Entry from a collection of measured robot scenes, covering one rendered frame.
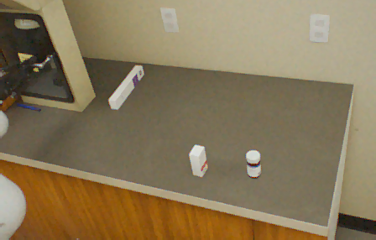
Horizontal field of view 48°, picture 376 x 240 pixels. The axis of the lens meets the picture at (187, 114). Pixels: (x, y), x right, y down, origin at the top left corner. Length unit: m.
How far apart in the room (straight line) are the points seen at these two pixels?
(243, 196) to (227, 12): 0.78
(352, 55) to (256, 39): 0.38
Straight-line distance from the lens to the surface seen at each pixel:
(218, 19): 1.78
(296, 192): 1.34
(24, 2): 1.55
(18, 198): 0.93
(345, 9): 1.65
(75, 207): 1.84
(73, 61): 1.74
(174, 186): 1.38
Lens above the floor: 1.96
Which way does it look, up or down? 38 degrees down
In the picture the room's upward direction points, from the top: 11 degrees counter-clockwise
